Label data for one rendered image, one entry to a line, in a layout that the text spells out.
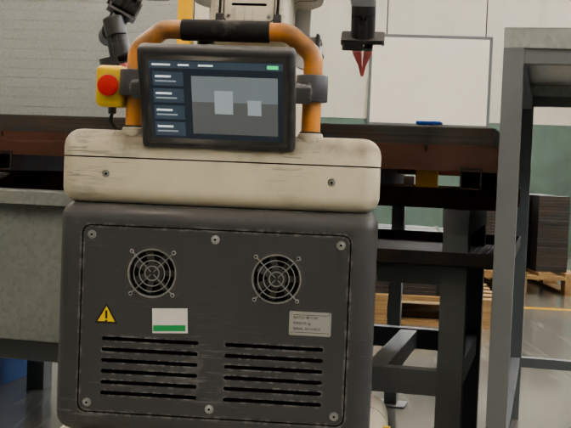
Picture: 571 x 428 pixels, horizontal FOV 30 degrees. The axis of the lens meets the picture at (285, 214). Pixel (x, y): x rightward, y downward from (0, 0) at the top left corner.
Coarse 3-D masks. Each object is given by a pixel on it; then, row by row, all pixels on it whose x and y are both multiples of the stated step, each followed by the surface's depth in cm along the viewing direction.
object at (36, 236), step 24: (0, 216) 268; (24, 216) 267; (48, 216) 265; (0, 240) 268; (24, 240) 267; (48, 240) 265; (0, 264) 269; (24, 264) 267; (48, 264) 265; (0, 288) 269; (24, 288) 267; (48, 288) 266; (0, 312) 269; (24, 312) 268; (48, 312) 266; (0, 336) 269; (24, 336) 268; (48, 336) 266
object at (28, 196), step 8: (0, 192) 250; (8, 192) 250; (16, 192) 249; (24, 192) 249; (32, 192) 248; (40, 192) 248; (48, 192) 249; (56, 192) 251; (64, 192) 253; (0, 200) 250; (8, 200) 250; (16, 200) 249; (24, 200) 249; (32, 200) 248; (40, 200) 248; (48, 200) 247; (56, 200) 247; (64, 200) 247; (72, 200) 246
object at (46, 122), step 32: (0, 128) 277; (32, 128) 275; (64, 128) 272; (96, 128) 270; (320, 128) 256; (352, 128) 254; (384, 128) 253; (416, 128) 251; (448, 128) 249; (480, 128) 247
